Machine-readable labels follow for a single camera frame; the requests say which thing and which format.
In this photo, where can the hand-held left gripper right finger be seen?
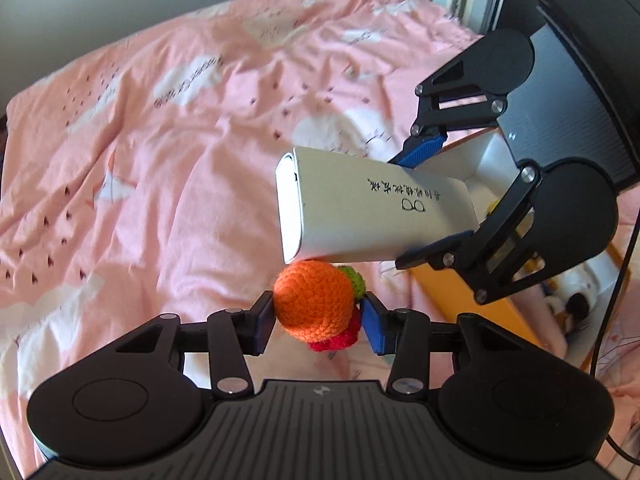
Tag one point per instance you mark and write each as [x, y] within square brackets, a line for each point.
[372, 329]

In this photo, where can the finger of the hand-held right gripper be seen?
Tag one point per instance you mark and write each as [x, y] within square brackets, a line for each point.
[425, 147]
[500, 240]

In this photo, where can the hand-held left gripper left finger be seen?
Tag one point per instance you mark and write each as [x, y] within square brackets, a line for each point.
[263, 325]

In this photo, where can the orange crochet toy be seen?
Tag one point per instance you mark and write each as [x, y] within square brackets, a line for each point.
[310, 300]

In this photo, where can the white box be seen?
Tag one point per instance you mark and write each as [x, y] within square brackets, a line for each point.
[360, 210]

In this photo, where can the pink printed quilt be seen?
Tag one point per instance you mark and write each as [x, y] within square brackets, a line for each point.
[150, 160]

